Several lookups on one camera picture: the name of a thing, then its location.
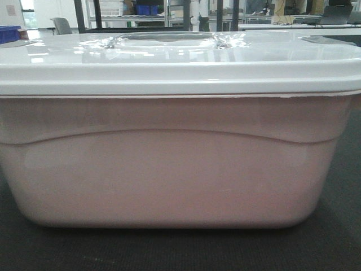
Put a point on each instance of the white glossy bin lid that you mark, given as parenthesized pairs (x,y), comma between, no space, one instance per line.
(263,63)

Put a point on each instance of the white plastic storage bin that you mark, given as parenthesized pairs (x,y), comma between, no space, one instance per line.
(170,163)

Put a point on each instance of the grey office chair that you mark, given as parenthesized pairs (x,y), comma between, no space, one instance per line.
(62,26)

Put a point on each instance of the open grey laptop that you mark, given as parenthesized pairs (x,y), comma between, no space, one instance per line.
(335,15)

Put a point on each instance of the blue plastic crate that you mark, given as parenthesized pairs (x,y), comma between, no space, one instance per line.
(9,33)

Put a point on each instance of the black metal frame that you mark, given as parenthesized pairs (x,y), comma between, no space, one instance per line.
(153,16)

